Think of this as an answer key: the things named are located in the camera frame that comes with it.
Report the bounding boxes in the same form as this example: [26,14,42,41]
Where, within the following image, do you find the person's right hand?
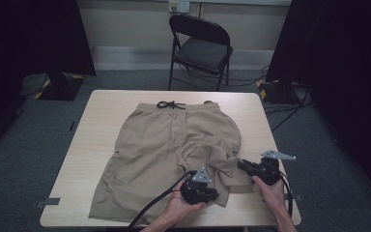
[250,175,287,215]

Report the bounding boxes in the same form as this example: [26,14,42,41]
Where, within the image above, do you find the dark curtain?
[265,0,371,207]
[0,0,97,162]

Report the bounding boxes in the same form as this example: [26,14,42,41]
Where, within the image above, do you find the black stand base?
[36,72,85,102]
[256,78,305,105]

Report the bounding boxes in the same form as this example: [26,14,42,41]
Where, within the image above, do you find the black floor cable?
[177,65,270,89]
[264,84,314,132]

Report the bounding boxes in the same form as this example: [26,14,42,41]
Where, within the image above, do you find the beige shorts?
[88,100,255,225]

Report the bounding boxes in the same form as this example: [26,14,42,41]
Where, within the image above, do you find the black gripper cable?
[127,169,197,230]
[278,170,295,218]

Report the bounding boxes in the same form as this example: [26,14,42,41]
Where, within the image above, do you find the person's left hand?
[161,181,208,227]

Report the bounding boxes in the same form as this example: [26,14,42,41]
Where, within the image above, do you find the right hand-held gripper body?
[252,149,298,187]

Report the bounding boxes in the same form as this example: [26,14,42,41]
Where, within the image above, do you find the black folding chair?
[168,14,234,92]

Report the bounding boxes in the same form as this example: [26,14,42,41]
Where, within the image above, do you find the grey tape strip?
[34,197,62,210]
[284,193,303,203]

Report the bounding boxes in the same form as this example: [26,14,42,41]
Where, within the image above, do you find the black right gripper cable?
[278,170,295,218]

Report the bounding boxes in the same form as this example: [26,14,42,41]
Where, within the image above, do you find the white wall outlet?
[168,0,191,15]

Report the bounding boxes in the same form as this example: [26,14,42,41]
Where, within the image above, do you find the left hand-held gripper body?
[180,166,214,206]

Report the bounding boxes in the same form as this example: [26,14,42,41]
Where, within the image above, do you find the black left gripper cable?
[127,169,197,230]

